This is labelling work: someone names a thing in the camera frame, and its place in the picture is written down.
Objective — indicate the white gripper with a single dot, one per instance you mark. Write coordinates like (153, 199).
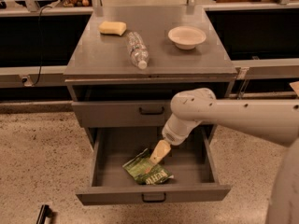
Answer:
(173, 133)

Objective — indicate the green jalapeno chip bag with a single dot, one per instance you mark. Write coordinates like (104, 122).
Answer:
(145, 172)

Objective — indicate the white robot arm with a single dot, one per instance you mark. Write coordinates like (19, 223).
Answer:
(276, 121)

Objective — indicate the open grey middle drawer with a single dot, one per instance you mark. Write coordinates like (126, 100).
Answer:
(195, 178)

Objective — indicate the closed grey upper drawer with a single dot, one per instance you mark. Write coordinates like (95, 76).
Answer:
(122, 113)

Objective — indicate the grey drawer cabinet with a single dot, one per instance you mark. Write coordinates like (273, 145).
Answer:
(101, 70)

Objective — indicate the clear plastic water bottle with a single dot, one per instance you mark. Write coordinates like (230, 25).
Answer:
(137, 50)

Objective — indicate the white paper bowl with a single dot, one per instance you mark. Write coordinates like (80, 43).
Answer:
(186, 37)

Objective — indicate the yellow sponge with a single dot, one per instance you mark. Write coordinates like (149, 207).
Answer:
(112, 28)

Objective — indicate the black object on floor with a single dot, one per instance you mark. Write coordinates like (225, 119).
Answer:
(43, 214)

